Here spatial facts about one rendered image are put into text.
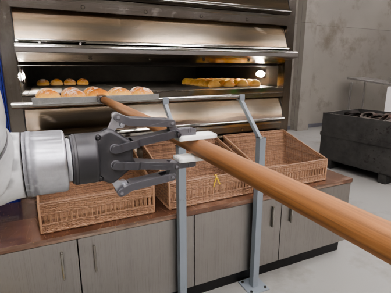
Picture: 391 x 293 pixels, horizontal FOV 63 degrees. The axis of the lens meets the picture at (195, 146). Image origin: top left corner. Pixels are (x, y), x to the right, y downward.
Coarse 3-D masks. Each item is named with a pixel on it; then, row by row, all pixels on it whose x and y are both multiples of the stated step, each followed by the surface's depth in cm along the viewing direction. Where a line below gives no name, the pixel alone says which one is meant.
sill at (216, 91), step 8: (216, 88) 229; (224, 88) 229; (232, 88) 229; (240, 88) 232; (248, 88) 235; (256, 88) 237; (264, 88) 240; (272, 88) 244; (280, 88) 247; (24, 96) 175; (32, 96) 176; (160, 96) 207; (168, 96) 210
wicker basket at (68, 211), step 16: (128, 176) 201; (64, 192) 186; (80, 192) 189; (96, 192) 192; (112, 192) 156; (144, 192) 164; (48, 208) 145; (64, 208) 148; (80, 208) 151; (96, 208) 171; (112, 208) 172; (128, 208) 162; (144, 208) 166; (48, 224) 147; (64, 224) 150; (80, 224) 153
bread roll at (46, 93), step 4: (40, 92) 135; (44, 92) 135; (48, 92) 135; (52, 92) 136; (56, 92) 138; (40, 96) 134; (44, 96) 134; (48, 96) 135; (52, 96) 136; (56, 96) 137; (60, 96) 139
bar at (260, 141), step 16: (176, 96) 174; (192, 96) 177; (208, 96) 181; (224, 96) 185; (240, 96) 188; (256, 128) 180; (256, 144) 178; (256, 160) 180; (176, 176) 161; (176, 192) 163; (256, 192) 183; (176, 208) 166; (256, 208) 184; (256, 224) 186; (256, 240) 189; (256, 256) 192; (256, 272) 195; (256, 288) 196
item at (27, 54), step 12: (24, 48) 158; (36, 48) 160; (48, 48) 162; (60, 48) 164; (72, 48) 167; (24, 60) 174; (36, 60) 176; (48, 60) 178; (60, 60) 180; (72, 60) 183; (84, 60) 185; (96, 60) 188; (108, 60) 190; (120, 60) 193; (132, 60) 195; (144, 60) 198; (156, 60) 201; (168, 60) 204; (180, 60) 207; (192, 60) 210; (216, 60) 217; (228, 60) 220; (240, 60) 224; (252, 60) 227; (264, 60) 231; (276, 60) 235
